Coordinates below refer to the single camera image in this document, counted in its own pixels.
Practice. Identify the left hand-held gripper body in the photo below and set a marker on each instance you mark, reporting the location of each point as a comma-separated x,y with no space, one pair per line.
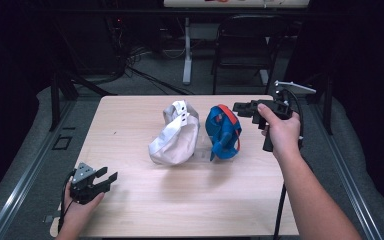
85,190

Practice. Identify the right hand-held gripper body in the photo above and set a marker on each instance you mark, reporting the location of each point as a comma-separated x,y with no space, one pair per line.
281,106

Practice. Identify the blue cap with orange trim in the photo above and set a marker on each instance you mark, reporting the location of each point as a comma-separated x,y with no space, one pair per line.
221,133

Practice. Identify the white cap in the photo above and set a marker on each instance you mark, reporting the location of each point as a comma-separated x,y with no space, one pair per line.
175,140

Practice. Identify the person's left hand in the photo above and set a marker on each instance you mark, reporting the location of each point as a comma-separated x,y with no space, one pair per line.
78,213

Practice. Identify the person's right hand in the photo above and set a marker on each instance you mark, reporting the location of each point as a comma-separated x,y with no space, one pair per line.
281,133

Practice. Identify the black folding chair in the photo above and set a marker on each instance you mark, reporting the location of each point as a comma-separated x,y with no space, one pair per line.
246,50

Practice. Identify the white desk leg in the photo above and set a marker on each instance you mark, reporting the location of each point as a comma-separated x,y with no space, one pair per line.
187,60

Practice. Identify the black metal frame post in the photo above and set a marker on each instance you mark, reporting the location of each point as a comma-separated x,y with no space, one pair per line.
328,106
55,103

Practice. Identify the aluminium floor rail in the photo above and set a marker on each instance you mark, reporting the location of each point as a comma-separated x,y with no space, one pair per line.
23,183
346,173

